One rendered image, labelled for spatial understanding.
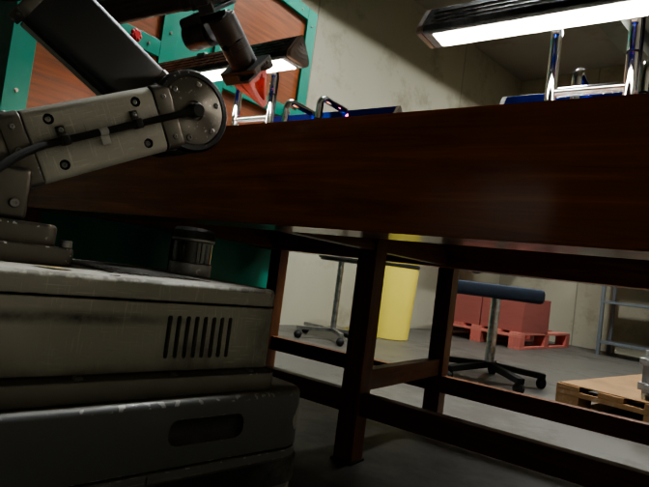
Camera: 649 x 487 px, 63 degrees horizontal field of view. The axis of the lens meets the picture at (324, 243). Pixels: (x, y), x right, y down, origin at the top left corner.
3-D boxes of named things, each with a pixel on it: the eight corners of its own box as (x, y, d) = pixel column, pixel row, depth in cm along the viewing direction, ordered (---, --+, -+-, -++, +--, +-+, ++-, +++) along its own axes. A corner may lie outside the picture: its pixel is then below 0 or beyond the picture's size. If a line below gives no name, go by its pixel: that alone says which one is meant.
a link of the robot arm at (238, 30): (221, 14, 101) (236, 2, 105) (195, 22, 105) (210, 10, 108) (238, 47, 105) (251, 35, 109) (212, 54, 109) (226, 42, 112)
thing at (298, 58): (290, 55, 134) (294, 28, 134) (141, 81, 170) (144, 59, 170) (309, 68, 140) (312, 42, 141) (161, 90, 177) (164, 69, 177)
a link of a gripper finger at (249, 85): (257, 99, 122) (238, 61, 116) (280, 97, 118) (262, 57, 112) (240, 115, 118) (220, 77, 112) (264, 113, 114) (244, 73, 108)
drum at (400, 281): (354, 332, 470) (364, 259, 474) (384, 333, 499) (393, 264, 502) (391, 341, 440) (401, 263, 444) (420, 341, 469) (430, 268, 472)
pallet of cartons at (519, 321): (493, 333, 675) (497, 294, 678) (573, 348, 605) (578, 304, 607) (431, 331, 578) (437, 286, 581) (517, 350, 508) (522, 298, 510)
